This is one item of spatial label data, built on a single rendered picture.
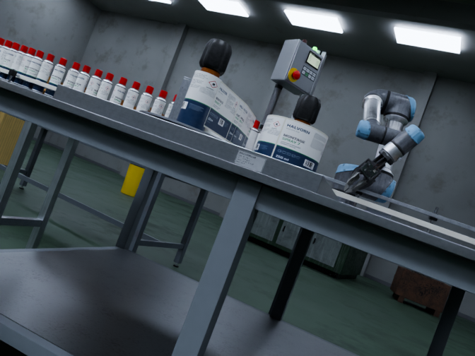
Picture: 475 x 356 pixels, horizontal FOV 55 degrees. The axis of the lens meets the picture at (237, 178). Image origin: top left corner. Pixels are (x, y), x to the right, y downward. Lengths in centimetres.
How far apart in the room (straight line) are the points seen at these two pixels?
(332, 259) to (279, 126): 658
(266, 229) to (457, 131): 508
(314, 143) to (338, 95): 1038
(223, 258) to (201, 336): 19
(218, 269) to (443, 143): 1016
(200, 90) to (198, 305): 62
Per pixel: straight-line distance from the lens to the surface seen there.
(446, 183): 1088
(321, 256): 789
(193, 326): 112
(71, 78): 241
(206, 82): 136
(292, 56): 202
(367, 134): 192
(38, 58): 256
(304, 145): 133
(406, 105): 229
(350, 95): 1166
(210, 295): 109
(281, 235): 812
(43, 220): 255
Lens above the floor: 77
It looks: 2 degrees up
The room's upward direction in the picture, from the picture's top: 21 degrees clockwise
